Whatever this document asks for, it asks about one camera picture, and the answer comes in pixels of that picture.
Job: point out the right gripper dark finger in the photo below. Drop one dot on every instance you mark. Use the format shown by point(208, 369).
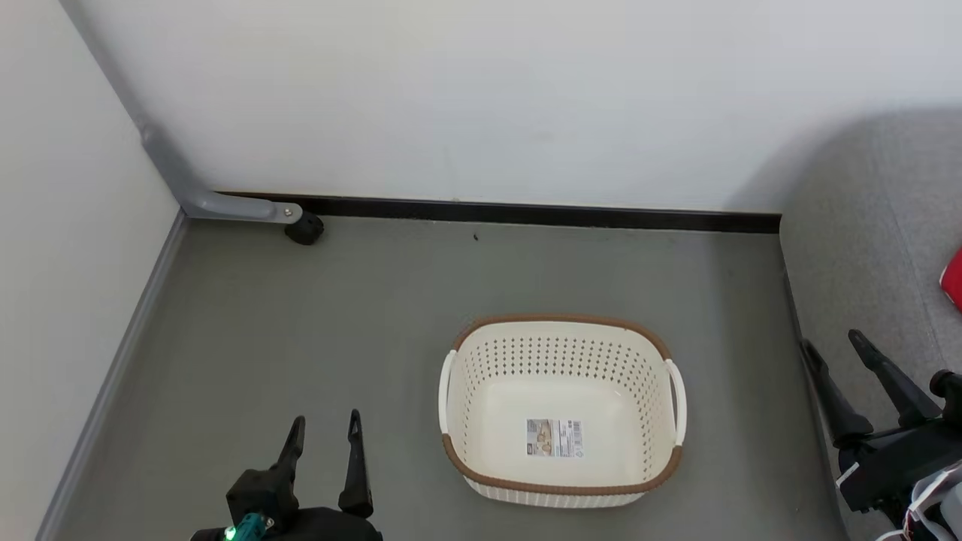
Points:
point(898, 391)
point(834, 406)

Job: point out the grey floor skirting strip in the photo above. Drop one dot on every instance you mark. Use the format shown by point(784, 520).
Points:
point(113, 383)

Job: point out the grey metal partition leg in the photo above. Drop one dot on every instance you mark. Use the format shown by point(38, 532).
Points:
point(225, 206)

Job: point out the printed basket label sticker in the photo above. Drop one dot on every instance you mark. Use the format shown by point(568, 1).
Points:
point(555, 438)

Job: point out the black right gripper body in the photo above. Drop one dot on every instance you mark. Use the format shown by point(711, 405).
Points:
point(902, 458)

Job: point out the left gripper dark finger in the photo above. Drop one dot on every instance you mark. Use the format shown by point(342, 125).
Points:
point(355, 473)
point(293, 451)

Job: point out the red clothing with white stripes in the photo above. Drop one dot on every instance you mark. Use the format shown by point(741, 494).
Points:
point(954, 282)

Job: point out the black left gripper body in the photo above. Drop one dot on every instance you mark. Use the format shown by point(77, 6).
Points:
point(308, 526)

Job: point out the grey fabric sofa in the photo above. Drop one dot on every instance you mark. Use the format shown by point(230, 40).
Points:
point(872, 248)

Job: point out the black wall baseboard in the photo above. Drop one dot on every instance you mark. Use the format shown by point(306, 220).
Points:
point(526, 213)

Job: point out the black caster wheel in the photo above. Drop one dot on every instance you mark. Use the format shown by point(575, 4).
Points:
point(304, 229)

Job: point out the cream plastic laundry basket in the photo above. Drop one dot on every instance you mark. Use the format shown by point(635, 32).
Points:
point(564, 391)

